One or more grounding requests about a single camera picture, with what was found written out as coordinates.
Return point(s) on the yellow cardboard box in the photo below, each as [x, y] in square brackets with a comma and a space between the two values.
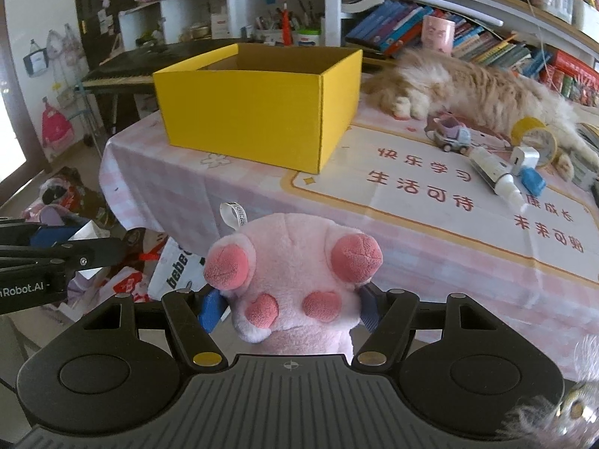
[248, 117]

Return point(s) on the black piano keyboard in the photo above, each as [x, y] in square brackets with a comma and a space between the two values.
[140, 65]

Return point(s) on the yellow tape roll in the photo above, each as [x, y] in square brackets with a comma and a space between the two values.
[524, 126]

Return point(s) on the pink cup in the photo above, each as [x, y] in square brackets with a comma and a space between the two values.
[437, 32]

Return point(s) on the white low shelf unit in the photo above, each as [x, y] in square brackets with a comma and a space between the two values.
[243, 0]

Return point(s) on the white bookshelf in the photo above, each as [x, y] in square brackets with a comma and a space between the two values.
[337, 0]

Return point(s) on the pen holder with pens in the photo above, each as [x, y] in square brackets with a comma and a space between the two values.
[264, 28]

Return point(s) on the pile of clothes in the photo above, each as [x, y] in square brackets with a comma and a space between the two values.
[61, 196]

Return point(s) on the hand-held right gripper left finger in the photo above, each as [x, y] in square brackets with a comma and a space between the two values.
[213, 311]

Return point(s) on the dark wooden door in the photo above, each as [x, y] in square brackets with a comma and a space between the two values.
[107, 0]

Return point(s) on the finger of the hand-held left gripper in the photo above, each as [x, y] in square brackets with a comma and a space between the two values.
[51, 235]
[93, 252]

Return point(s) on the red boxed book set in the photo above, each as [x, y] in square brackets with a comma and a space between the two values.
[571, 72]

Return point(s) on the pink checked tablecloth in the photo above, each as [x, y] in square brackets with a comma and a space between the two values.
[421, 243]

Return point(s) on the fluffy grey pompom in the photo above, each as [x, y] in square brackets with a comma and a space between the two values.
[561, 411]

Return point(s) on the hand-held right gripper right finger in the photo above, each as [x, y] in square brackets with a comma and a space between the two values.
[369, 311]

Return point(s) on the pink plush toy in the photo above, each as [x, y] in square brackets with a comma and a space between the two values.
[290, 262]

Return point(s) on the pink backpack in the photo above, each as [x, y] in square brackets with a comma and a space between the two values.
[56, 126]

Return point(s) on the grey and purple toy car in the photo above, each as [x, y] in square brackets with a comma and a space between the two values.
[451, 136]

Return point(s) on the red and white stick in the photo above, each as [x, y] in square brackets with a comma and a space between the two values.
[287, 28]

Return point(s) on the white charger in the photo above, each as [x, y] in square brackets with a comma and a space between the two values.
[526, 156]

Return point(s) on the white printed plastic bag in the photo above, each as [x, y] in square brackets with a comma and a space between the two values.
[175, 266]

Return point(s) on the white squeeze tube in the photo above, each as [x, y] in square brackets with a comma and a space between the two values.
[491, 170]

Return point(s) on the blue toy car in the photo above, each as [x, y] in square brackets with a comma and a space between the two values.
[532, 181]

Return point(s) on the fluffy cream cat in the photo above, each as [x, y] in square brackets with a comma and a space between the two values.
[468, 84]

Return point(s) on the white round tub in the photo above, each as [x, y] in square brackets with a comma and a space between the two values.
[308, 38]

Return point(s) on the row of leaning books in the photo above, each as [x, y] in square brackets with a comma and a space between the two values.
[388, 23]

